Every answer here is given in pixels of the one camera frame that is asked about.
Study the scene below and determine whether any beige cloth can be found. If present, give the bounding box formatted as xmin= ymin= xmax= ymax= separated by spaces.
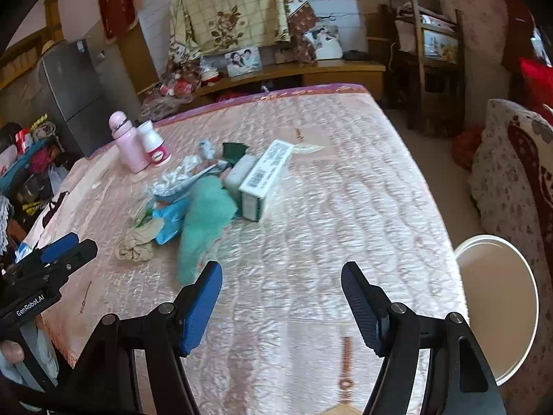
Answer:
xmin=115 ymin=218 xmax=164 ymax=262

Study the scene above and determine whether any blue snack wrapper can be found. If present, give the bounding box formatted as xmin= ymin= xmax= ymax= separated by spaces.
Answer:
xmin=152 ymin=199 xmax=190 ymax=246

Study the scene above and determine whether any teal green cloth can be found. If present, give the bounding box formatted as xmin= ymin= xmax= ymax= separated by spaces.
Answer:
xmin=176 ymin=175 xmax=238 ymax=286

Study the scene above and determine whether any white paper trash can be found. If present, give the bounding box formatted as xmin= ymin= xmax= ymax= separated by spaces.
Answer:
xmin=151 ymin=155 xmax=229 ymax=203

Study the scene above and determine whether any white green medicine box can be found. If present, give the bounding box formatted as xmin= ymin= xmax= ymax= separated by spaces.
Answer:
xmin=223 ymin=140 xmax=294 ymax=222

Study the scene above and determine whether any white round trash bin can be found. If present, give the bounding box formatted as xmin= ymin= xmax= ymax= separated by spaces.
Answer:
xmin=454 ymin=234 xmax=540 ymax=386

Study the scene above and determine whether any person's left hand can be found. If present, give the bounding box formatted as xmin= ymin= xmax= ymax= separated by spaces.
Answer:
xmin=0 ymin=340 xmax=25 ymax=363

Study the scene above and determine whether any pink thermos bottle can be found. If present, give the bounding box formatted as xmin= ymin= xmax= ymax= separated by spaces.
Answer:
xmin=109 ymin=111 xmax=150 ymax=173

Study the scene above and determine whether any white pill bottle pink label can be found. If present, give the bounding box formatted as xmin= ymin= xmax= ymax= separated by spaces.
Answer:
xmin=138 ymin=120 xmax=171 ymax=166

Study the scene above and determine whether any crumpled white blue wrapper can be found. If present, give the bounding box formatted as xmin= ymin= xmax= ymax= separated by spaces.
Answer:
xmin=199 ymin=139 xmax=216 ymax=160

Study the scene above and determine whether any grey refrigerator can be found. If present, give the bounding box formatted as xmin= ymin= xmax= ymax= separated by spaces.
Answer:
xmin=32 ymin=38 xmax=136 ymax=157

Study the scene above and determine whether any dark green wallet pouch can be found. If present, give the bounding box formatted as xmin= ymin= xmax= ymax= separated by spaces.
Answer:
xmin=222 ymin=142 xmax=249 ymax=166

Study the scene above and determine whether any pink quilted table cover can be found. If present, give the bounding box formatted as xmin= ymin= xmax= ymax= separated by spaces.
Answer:
xmin=29 ymin=85 xmax=467 ymax=414

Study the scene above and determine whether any floral brown beige sofa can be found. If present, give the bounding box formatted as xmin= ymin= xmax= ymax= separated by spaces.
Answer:
xmin=470 ymin=99 xmax=552 ymax=414

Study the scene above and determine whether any framed family photo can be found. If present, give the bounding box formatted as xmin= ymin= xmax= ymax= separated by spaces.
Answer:
xmin=224 ymin=47 xmax=262 ymax=78

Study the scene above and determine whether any yellow floral hanging cloth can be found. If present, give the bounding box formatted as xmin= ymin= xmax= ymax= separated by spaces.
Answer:
xmin=169 ymin=0 xmax=317 ymax=64

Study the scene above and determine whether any red cushion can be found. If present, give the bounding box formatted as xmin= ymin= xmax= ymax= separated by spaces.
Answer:
xmin=519 ymin=58 xmax=553 ymax=125

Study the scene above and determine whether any white rice cooker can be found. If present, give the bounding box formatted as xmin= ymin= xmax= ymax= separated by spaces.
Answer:
xmin=304 ymin=25 xmax=343 ymax=61

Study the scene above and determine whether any wooden tv cabinet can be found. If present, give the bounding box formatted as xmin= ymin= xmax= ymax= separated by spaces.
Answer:
xmin=138 ymin=59 xmax=386 ymax=109

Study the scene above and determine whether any wooden shelf rack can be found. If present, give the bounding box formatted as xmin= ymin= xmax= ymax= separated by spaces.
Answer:
xmin=382 ymin=0 xmax=466 ymax=138

